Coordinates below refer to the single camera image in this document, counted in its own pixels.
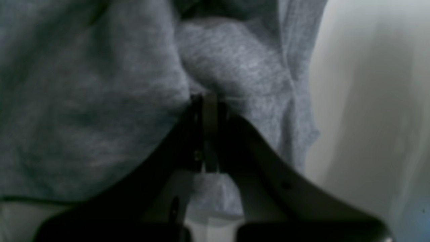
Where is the grey T-shirt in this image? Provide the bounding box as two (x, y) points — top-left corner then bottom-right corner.
(0, 0), (327, 202)

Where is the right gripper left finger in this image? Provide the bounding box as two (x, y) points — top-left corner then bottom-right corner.
(34, 95), (203, 242)

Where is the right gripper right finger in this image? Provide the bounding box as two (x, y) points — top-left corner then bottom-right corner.
(216, 100), (393, 242)

